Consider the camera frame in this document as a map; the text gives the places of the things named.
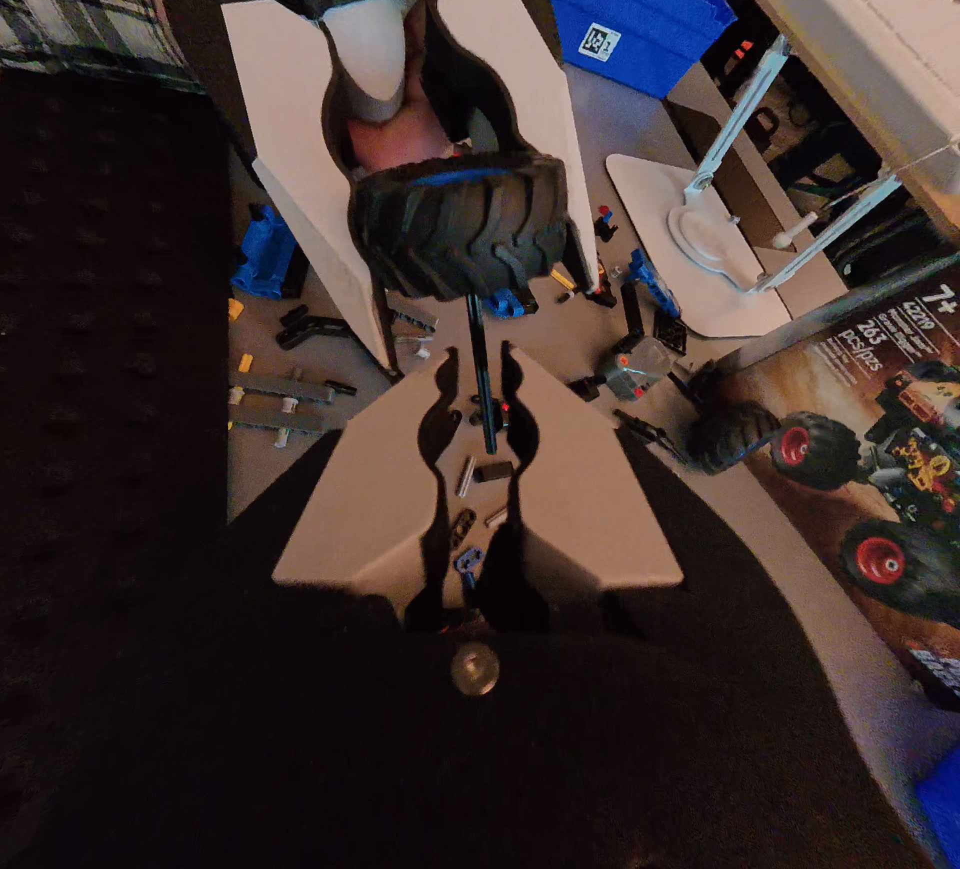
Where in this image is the long black toy axle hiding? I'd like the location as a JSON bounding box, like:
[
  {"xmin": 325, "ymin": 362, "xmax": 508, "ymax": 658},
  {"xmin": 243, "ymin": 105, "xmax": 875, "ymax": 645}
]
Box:
[{"xmin": 468, "ymin": 296, "xmax": 499, "ymax": 458}]

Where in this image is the grey toy motor block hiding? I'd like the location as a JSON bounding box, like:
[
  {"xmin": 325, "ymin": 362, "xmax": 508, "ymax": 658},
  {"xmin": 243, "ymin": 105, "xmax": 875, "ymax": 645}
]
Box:
[{"xmin": 600, "ymin": 334, "xmax": 676, "ymax": 402}]

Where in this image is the black toy wheel blue rim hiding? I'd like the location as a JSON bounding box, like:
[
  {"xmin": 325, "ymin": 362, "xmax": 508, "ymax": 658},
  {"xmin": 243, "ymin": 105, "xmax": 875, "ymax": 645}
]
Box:
[
  {"xmin": 348, "ymin": 154, "xmax": 571, "ymax": 303},
  {"xmin": 686, "ymin": 401, "xmax": 781, "ymax": 477}
]

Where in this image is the person's left hand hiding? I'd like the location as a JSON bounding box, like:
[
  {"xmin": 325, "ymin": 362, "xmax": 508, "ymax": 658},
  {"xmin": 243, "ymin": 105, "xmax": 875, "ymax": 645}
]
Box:
[{"xmin": 348, "ymin": 97, "xmax": 459, "ymax": 177}]

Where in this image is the monster truck toy set box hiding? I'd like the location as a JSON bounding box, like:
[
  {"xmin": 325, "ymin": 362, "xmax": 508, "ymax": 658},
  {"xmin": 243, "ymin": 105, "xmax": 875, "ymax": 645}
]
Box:
[{"xmin": 705, "ymin": 247, "xmax": 960, "ymax": 713}]

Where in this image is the blue toy bracket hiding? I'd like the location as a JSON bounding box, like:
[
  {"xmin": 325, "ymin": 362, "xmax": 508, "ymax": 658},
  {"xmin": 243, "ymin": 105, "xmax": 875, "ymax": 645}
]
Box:
[{"xmin": 627, "ymin": 247, "xmax": 684, "ymax": 323}]

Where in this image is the blue toy panel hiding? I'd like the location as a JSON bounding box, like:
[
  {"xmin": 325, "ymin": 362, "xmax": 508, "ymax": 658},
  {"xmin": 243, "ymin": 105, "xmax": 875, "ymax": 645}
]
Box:
[{"xmin": 233, "ymin": 202, "xmax": 309, "ymax": 300}]

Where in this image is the blue plastic tray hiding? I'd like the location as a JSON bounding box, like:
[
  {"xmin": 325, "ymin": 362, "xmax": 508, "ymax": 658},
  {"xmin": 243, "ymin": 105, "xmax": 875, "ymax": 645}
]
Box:
[{"xmin": 915, "ymin": 742, "xmax": 960, "ymax": 848}]

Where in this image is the white document stand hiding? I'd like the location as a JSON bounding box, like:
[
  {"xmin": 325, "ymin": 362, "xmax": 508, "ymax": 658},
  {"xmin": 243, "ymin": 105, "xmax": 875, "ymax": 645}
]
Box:
[{"xmin": 605, "ymin": 0, "xmax": 960, "ymax": 341}]

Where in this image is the light grey desk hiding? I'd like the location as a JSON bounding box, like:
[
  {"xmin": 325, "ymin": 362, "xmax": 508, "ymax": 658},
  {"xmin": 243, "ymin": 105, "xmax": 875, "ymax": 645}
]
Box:
[{"xmin": 225, "ymin": 59, "xmax": 960, "ymax": 869}]

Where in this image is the black angled toy beam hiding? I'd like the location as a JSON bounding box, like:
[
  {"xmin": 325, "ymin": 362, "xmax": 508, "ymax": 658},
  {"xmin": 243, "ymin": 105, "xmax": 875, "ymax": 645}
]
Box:
[{"xmin": 278, "ymin": 304, "xmax": 354, "ymax": 350}]

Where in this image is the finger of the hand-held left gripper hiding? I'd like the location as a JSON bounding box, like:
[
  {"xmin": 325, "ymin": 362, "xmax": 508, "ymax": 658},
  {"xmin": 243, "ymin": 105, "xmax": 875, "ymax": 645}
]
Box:
[
  {"xmin": 221, "ymin": 0, "xmax": 399, "ymax": 368},
  {"xmin": 435, "ymin": 0, "xmax": 604, "ymax": 296}
]

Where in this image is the black studded mat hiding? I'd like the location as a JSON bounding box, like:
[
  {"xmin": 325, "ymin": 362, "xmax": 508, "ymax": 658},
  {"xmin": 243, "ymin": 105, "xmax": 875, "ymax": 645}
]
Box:
[{"xmin": 0, "ymin": 67, "xmax": 234, "ymax": 869}]

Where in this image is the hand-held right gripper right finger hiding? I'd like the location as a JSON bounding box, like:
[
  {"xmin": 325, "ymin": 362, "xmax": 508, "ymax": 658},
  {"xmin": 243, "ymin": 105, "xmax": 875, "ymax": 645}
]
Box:
[{"xmin": 503, "ymin": 344, "xmax": 687, "ymax": 627}]

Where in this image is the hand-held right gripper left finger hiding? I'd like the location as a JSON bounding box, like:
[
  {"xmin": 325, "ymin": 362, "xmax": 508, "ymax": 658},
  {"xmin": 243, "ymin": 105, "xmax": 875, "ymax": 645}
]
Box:
[{"xmin": 270, "ymin": 344, "xmax": 463, "ymax": 627}]

